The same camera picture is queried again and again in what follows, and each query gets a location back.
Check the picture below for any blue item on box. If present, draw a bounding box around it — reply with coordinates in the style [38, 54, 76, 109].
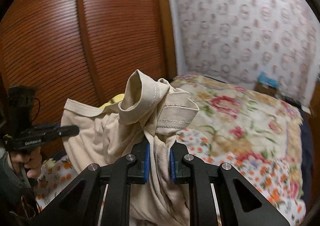
[254, 71, 278, 97]

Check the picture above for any orange print white blanket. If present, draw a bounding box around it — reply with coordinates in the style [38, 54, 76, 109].
[33, 140, 309, 225]

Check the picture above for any dark blue blanket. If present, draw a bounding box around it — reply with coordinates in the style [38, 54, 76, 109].
[298, 109, 313, 208]

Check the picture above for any yellow plush toy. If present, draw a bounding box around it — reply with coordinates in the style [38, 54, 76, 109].
[99, 93, 124, 109]

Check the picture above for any circle pattern lace curtain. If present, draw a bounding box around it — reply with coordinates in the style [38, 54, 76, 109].
[175, 0, 319, 100]

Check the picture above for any brown louvered wardrobe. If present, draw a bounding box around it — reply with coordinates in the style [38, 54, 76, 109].
[1, 0, 177, 123]

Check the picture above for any floral bed quilt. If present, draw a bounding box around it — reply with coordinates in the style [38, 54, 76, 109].
[170, 73, 304, 201]

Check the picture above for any person's left hand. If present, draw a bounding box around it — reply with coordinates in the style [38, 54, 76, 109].
[8, 147, 42, 179]

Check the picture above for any beige printed t-shirt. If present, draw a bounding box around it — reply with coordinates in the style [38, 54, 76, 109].
[61, 70, 199, 225]

